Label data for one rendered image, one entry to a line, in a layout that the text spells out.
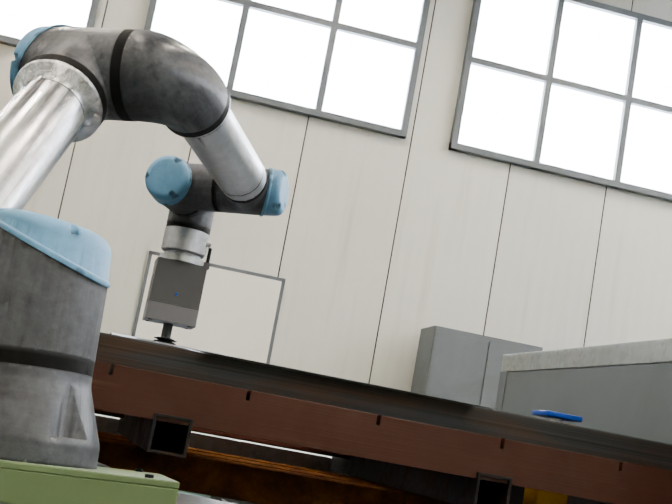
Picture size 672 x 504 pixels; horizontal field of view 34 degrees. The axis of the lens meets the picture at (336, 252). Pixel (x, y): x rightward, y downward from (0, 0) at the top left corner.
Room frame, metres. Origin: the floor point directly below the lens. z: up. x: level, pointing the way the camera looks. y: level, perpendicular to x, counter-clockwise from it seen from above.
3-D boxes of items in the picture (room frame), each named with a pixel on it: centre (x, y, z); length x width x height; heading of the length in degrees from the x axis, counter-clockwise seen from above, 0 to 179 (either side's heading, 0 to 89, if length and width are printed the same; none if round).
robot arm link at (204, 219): (1.85, 0.25, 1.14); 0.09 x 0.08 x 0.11; 168
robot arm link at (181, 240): (1.85, 0.25, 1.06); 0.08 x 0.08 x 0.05
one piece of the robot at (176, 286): (1.86, 0.25, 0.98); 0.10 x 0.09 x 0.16; 13
